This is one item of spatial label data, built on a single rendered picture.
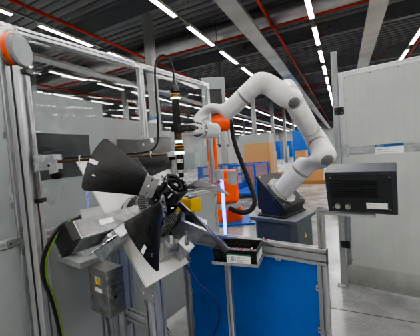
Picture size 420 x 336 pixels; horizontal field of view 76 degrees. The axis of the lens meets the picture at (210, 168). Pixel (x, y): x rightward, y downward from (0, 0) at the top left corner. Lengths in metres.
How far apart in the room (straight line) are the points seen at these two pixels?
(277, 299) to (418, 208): 1.60
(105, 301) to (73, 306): 0.45
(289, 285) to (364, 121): 1.70
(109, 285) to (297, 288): 0.91
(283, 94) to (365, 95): 1.54
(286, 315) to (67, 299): 1.21
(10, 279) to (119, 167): 0.84
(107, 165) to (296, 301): 1.13
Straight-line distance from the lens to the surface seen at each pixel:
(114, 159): 1.14
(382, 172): 1.24
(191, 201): 1.67
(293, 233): 1.65
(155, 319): 1.43
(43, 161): 1.44
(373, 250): 2.91
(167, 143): 1.40
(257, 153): 9.24
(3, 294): 1.71
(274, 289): 1.60
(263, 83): 1.33
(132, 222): 0.93
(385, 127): 2.74
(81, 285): 1.88
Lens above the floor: 1.34
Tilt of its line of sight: 3 degrees down
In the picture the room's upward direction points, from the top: 4 degrees counter-clockwise
